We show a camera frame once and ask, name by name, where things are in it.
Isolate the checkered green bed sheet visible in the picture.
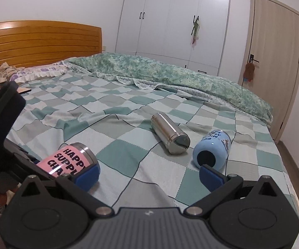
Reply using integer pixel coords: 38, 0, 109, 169
8, 72, 299, 210

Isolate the black door handle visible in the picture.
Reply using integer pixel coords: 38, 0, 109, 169
248, 54, 259, 63

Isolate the stainless steel thermos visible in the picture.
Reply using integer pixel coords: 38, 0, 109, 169
150, 112, 190, 155

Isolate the pink steel cup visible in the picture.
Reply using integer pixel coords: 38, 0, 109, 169
36, 142, 98, 177

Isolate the brown plush toy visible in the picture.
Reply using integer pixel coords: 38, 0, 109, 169
243, 62, 255, 82

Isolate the wooden headboard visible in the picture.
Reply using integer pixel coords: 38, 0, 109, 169
0, 20, 103, 67

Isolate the light blue cup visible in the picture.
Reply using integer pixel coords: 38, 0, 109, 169
192, 130, 232, 171

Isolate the green floral duvet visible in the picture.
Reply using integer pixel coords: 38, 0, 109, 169
62, 52, 273, 127

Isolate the wooden door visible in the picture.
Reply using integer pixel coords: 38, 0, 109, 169
238, 0, 299, 142

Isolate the hanging green ornament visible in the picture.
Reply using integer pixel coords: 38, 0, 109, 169
191, 16, 200, 46

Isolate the dark phone on bed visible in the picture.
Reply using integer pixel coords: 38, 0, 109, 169
17, 87, 31, 94

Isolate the floral pillow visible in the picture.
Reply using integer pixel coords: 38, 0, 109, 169
0, 62, 68, 84

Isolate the white wardrobe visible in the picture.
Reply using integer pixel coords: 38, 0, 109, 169
115, 0, 230, 76

